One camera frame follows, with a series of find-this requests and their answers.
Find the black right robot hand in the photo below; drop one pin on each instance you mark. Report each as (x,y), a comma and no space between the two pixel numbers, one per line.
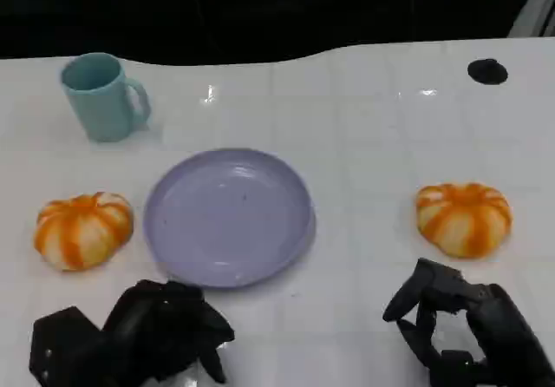
(498,326)

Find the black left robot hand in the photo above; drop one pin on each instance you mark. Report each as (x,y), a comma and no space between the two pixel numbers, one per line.
(147,326)

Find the lilac plate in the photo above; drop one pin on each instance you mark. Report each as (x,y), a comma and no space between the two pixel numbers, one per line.
(225,218)

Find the pale green mug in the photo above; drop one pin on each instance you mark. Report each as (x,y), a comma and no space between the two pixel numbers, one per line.
(102,105)

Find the black round table grommet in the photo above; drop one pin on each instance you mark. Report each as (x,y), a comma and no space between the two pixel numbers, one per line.
(487,71)

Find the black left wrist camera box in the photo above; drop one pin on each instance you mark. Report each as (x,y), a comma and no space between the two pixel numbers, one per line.
(65,348)

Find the white metal frame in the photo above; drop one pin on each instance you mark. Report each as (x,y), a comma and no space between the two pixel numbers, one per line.
(535,11)

